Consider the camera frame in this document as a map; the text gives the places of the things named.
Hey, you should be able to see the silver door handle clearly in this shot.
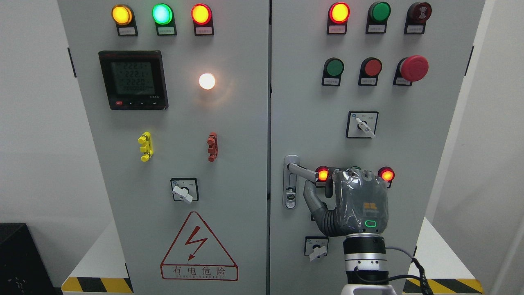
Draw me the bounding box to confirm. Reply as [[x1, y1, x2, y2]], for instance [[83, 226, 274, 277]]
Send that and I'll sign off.
[[283, 155, 319, 209]]

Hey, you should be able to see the red electric hazard warning sticker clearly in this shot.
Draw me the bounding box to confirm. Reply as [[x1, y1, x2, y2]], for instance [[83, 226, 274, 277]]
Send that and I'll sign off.
[[160, 211, 238, 281]]

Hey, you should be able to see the white glowing indicator lamp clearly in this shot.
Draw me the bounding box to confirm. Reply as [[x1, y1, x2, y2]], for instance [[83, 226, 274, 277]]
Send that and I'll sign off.
[[199, 73, 217, 90]]

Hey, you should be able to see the upper right white selector switch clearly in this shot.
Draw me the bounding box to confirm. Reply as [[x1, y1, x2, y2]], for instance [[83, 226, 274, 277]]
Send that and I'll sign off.
[[346, 111, 379, 138]]

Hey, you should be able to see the yellow indicator lamp top left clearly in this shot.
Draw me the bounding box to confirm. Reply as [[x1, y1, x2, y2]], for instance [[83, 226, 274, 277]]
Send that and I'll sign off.
[[111, 4, 138, 36]]

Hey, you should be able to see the green push button upper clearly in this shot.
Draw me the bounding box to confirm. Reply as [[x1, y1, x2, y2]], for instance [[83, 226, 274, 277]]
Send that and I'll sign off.
[[321, 57, 344, 86]]

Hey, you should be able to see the left door white selector switch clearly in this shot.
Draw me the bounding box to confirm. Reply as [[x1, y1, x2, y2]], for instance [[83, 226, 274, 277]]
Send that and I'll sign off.
[[170, 177, 199, 204]]

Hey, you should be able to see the orange-red indicator lamp left door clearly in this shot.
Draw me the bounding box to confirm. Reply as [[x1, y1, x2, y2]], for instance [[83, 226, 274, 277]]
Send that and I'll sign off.
[[191, 3, 215, 36]]

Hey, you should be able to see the dark red buzzer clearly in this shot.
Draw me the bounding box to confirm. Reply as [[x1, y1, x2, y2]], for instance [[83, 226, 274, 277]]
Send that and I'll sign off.
[[404, 2, 432, 35]]

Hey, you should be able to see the black box lower left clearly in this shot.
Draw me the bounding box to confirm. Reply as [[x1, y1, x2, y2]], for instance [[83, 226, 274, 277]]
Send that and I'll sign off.
[[0, 223, 55, 295]]

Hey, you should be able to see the red lit lamp middle right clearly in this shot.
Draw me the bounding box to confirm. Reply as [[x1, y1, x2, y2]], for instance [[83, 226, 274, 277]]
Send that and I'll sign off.
[[378, 166, 395, 188]]

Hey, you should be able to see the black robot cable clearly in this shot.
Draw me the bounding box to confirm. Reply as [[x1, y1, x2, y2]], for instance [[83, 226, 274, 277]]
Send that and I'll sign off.
[[354, 246, 434, 295]]

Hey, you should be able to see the green lamp top right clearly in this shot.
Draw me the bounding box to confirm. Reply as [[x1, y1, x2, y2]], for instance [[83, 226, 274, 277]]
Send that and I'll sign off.
[[366, 2, 391, 34]]

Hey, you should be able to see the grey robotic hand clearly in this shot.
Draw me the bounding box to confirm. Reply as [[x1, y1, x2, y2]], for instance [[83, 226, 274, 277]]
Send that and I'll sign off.
[[303, 167, 388, 237]]

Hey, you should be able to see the red push button upper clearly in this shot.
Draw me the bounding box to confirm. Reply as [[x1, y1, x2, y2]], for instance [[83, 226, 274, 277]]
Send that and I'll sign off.
[[359, 57, 382, 86]]

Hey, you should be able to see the grey cabinet door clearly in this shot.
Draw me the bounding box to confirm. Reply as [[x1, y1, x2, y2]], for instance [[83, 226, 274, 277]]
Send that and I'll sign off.
[[269, 0, 485, 295], [58, 0, 269, 295]]

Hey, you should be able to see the lower white selector switch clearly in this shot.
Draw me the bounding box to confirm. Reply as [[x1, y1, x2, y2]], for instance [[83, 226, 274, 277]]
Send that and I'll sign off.
[[304, 236, 329, 262]]

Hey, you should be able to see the white platform with hazard stripes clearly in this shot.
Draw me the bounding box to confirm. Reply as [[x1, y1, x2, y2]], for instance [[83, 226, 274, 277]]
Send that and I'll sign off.
[[56, 219, 484, 295]]

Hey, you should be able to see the red terminal clip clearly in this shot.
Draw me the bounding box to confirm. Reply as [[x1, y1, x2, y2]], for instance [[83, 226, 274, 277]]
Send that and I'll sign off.
[[207, 132, 218, 162]]

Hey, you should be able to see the red lit lamp top right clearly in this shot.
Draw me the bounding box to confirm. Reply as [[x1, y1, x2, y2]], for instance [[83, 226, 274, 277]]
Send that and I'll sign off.
[[326, 2, 351, 35]]

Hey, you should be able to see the right grey cabinet door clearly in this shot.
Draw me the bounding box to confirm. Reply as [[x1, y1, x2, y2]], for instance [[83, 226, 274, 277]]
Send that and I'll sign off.
[[269, 0, 485, 295]]

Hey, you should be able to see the green lit indicator lamp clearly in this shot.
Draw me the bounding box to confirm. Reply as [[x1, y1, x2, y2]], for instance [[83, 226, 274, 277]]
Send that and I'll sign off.
[[151, 3, 177, 36]]

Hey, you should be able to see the yellow terminal clip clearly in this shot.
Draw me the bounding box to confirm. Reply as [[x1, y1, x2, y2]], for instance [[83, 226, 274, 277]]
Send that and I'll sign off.
[[137, 132, 154, 162]]

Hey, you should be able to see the red emergency stop mushroom button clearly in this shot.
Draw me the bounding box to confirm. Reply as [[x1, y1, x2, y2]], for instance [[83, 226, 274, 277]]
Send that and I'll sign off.
[[393, 55, 429, 86]]

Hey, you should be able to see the red lit lamp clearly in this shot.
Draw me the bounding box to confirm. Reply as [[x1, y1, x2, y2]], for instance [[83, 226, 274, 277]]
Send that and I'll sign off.
[[316, 166, 329, 187], [378, 166, 395, 188], [326, 2, 351, 35]]

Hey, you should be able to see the left grey cabinet door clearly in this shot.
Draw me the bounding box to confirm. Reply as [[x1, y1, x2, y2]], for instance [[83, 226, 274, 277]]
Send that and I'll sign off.
[[58, 0, 269, 295]]

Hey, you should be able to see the red lit lamp middle left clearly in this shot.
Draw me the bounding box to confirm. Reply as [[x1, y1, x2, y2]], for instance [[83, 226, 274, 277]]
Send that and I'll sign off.
[[316, 166, 329, 187]]

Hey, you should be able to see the black digital power meter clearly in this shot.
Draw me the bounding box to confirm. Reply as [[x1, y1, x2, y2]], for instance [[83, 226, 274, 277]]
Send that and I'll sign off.
[[98, 50, 169, 110]]

